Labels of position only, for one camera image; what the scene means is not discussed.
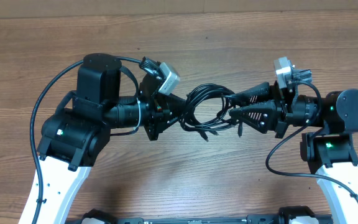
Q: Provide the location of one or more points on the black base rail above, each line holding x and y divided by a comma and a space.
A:
294, 214

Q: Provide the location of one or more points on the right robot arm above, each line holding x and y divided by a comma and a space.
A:
326, 125

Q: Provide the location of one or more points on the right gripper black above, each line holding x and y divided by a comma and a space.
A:
270, 114

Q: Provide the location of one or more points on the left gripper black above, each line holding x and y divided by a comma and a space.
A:
163, 114

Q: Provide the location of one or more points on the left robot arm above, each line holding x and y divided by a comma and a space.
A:
84, 122

